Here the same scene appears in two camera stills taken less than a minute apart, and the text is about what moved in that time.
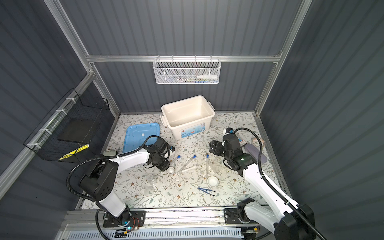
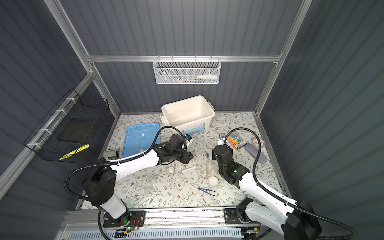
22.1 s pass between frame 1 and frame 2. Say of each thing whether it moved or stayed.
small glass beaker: stayed
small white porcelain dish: stayed
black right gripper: moved
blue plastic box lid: stayed
